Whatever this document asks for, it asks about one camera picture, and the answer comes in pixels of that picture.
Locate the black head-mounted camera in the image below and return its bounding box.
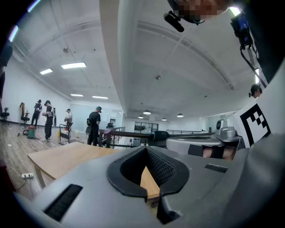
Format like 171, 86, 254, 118
163, 10, 185, 33

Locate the thick black cable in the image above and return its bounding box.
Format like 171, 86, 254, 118
239, 44, 267, 89

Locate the green vacuum cleaner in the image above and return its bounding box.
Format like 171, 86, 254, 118
17, 126, 37, 140

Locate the black chest-mounted device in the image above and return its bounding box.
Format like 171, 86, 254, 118
230, 11, 254, 50

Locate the person's black shirt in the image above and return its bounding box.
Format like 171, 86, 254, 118
231, 0, 285, 84

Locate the person's right hand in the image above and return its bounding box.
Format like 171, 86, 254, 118
202, 146, 236, 160

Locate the black metal cart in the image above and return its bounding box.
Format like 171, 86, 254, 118
58, 123, 72, 144

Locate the person's head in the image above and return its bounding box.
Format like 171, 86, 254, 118
167, 0, 234, 25

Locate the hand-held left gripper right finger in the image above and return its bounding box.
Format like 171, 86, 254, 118
144, 146, 234, 228

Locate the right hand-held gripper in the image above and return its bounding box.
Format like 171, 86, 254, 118
166, 64, 285, 156

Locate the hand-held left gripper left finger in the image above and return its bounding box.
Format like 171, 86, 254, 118
31, 146, 167, 228

